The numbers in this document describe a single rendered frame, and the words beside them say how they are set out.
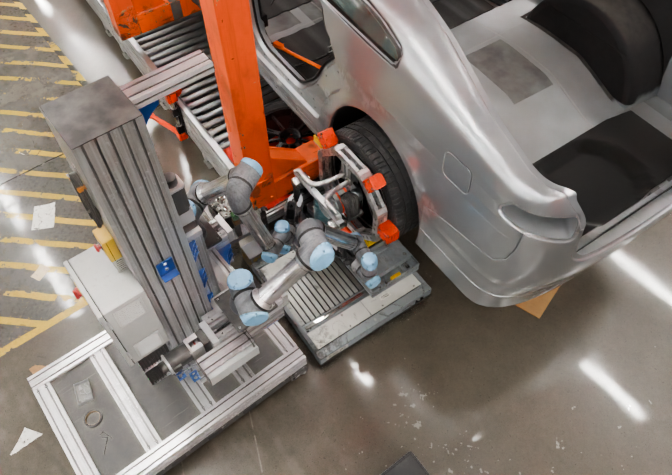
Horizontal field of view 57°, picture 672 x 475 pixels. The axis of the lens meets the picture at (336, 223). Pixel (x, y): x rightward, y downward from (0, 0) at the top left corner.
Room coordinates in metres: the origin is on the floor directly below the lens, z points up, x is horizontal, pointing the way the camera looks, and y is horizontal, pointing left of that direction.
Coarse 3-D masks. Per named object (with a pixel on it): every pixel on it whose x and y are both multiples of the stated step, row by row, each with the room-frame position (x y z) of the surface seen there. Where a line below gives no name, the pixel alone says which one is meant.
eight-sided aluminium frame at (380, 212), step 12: (324, 156) 2.24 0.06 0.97; (348, 156) 2.13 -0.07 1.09; (324, 168) 2.27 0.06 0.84; (348, 168) 2.06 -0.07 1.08; (360, 168) 2.05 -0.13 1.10; (360, 180) 1.97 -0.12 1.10; (372, 192) 1.96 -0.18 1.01; (372, 204) 1.89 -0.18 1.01; (384, 204) 1.90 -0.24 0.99; (384, 216) 1.87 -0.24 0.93; (360, 228) 2.02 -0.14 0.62; (372, 228) 1.88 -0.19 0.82; (372, 240) 1.87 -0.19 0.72
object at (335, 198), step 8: (336, 192) 2.04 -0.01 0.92; (344, 192) 2.04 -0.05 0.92; (352, 192) 2.04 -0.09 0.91; (360, 192) 2.06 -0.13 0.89; (336, 200) 1.99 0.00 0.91; (360, 200) 2.05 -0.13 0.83; (320, 208) 2.02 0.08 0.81; (336, 208) 1.97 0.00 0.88; (344, 208) 1.98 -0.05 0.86; (328, 216) 1.95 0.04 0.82
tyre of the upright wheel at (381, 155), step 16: (352, 128) 2.28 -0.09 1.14; (368, 128) 2.25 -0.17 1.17; (352, 144) 2.17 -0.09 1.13; (368, 144) 2.13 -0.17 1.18; (384, 144) 2.13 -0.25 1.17; (368, 160) 2.06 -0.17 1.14; (384, 160) 2.05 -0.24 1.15; (400, 160) 2.06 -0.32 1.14; (384, 176) 1.97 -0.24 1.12; (400, 176) 1.99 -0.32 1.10; (384, 192) 1.95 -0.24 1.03; (400, 192) 1.93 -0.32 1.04; (400, 208) 1.88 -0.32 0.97; (416, 208) 1.92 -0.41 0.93; (400, 224) 1.85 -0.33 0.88; (416, 224) 1.93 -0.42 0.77
